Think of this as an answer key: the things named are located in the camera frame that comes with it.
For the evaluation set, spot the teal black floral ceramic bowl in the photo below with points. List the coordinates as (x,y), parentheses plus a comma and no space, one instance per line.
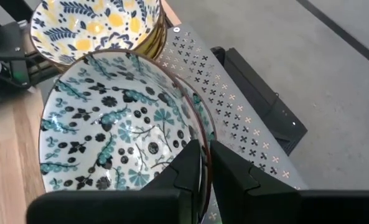
(203,115)
(109,124)

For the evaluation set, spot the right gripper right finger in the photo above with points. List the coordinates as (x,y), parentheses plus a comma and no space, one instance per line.
(249,202)

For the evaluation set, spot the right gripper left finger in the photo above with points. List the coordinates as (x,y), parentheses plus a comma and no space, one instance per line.
(178,202)

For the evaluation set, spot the grey perforated metal shelf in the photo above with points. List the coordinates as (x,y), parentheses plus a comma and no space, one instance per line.
(234,102)

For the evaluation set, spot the black rectangular box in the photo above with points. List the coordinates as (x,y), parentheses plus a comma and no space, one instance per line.
(265,102)

